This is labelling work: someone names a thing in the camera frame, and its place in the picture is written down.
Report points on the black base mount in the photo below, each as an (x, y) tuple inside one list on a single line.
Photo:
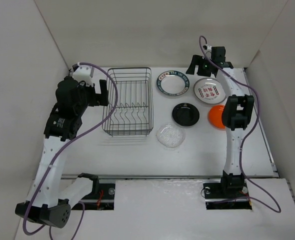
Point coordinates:
[(103, 200), (233, 199)]

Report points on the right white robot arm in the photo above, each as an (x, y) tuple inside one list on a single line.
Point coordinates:
[(236, 117)]

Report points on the black plate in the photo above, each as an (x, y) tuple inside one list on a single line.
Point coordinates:
[(185, 114)]

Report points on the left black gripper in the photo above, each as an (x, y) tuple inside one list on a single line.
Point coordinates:
[(98, 99)]

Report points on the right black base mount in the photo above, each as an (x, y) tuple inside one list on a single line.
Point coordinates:
[(233, 199)]

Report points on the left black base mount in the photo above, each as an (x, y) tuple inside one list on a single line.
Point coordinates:
[(103, 200)]

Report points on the red patterned white plate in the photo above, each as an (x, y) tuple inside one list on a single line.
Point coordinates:
[(209, 91)]

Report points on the clear glass plate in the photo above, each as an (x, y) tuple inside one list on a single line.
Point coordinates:
[(170, 135)]

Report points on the grey wire dish rack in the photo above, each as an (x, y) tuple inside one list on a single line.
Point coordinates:
[(134, 111)]

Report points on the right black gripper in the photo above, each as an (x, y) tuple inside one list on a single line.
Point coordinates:
[(197, 60)]

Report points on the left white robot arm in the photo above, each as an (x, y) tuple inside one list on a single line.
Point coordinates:
[(45, 204)]

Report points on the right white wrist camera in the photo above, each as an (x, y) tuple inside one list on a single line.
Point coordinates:
[(207, 48)]

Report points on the orange plate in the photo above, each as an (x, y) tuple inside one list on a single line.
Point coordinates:
[(215, 116)]

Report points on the green rimmed white plate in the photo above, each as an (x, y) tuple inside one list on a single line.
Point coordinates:
[(172, 83)]

